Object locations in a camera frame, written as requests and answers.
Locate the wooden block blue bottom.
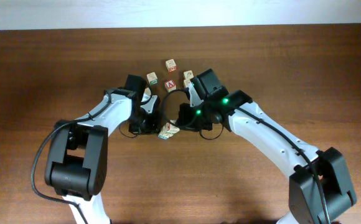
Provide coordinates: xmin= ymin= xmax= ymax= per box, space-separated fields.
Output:
xmin=158 ymin=129 xmax=173 ymax=139

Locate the red letter Q block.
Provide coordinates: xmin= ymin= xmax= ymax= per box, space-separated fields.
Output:
xmin=162 ymin=123 xmax=174 ymax=133

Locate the green number block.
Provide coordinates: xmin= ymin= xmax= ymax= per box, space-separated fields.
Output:
xmin=170 ymin=119 xmax=177 ymax=127

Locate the yellow letter block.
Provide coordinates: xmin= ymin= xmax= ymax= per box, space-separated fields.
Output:
xmin=168 ymin=125 xmax=180 ymax=135

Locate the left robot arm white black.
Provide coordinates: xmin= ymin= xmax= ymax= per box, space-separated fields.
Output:
xmin=44 ymin=75 xmax=160 ymax=223

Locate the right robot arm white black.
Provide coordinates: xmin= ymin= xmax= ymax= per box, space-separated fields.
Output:
xmin=177 ymin=69 xmax=357 ymax=223

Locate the wooden block blue side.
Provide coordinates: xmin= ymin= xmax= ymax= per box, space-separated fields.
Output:
xmin=144 ymin=88 xmax=151 ymax=97

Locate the wooden block green bottom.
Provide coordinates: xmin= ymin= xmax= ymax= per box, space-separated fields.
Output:
xmin=184 ymin=79 xmax=191 ymax=88

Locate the red letter A block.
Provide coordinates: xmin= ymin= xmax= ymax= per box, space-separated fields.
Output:
xmin=164 ymin=80 xmax=177 ymax=92

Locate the wooden block green side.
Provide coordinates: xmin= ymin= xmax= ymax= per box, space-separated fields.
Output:
xmin=146 ymin=72 xmax=158 ymax=85

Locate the wooden block red edge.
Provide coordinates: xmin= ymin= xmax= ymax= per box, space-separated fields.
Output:
xmin=184 ymin=70 xmax=194 ymax=80

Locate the wooden block red top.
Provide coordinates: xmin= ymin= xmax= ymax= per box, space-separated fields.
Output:
xmin=165 ymin=59 xmax=177 ymax=72

